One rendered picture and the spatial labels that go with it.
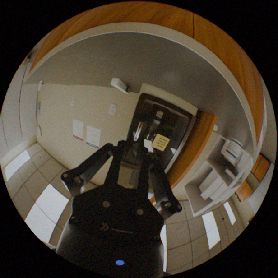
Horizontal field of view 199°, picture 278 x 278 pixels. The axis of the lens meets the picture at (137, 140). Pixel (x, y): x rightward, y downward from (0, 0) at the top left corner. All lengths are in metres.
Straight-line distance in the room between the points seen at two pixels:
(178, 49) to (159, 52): 0.04
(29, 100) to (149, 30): 2.84
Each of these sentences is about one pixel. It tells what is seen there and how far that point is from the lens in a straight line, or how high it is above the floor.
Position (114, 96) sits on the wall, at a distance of 0.89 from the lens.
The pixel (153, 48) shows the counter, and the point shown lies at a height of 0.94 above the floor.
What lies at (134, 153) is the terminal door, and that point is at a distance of 0.45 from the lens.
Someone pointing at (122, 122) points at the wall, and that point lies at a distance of 0.86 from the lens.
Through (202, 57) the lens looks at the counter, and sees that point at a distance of 0.17.
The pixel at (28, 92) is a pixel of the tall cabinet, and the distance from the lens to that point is 2.87.
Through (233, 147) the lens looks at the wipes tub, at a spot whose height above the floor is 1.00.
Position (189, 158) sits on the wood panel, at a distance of 0.49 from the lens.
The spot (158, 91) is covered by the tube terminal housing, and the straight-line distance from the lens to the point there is 0.41.
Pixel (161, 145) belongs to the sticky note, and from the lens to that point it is 0.43.
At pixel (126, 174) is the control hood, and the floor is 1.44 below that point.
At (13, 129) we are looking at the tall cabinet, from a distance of 2.91.
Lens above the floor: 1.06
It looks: 23 degrees up
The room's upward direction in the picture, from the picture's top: 161 degrees counter-clockwise
